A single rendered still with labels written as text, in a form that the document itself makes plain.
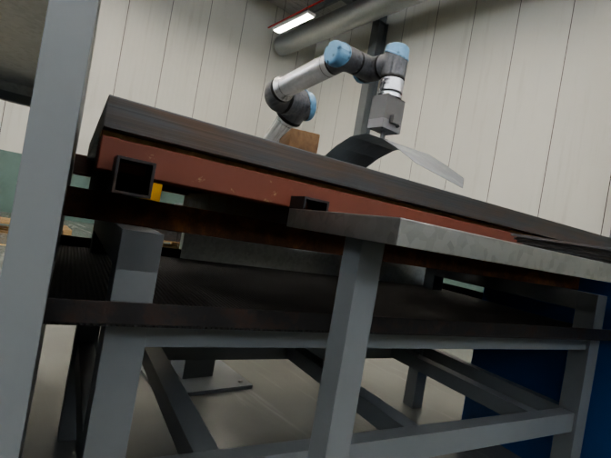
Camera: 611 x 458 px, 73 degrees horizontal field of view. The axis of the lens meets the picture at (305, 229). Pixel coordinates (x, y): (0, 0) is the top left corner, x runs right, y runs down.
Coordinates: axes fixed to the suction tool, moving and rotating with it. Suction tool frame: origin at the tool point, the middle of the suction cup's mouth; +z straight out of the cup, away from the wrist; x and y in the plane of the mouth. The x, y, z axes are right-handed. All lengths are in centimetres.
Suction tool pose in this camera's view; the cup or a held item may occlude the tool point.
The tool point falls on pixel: (380, 145)
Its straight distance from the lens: 133.6
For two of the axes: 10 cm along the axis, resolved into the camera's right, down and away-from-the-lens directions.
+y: 7.7, 1.4, 6.2
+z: -1.7, 9.8, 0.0
